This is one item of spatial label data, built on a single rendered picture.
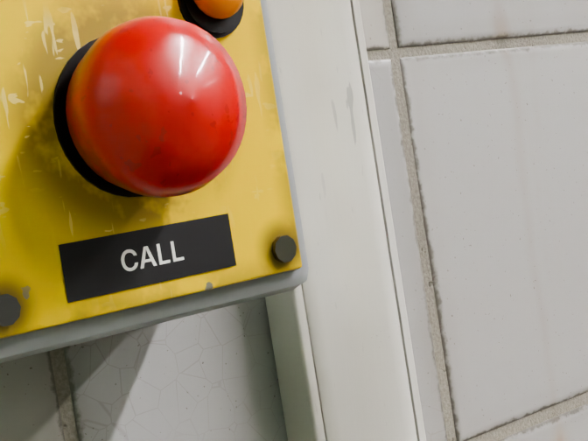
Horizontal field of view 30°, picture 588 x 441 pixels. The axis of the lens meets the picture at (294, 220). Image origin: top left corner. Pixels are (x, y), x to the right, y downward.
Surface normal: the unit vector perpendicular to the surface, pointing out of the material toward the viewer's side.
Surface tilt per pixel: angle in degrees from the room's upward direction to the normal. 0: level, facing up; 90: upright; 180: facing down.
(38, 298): 90
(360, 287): 90
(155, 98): 90
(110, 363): 90
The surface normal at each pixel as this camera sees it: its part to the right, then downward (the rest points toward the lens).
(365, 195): 0.61, -0.06
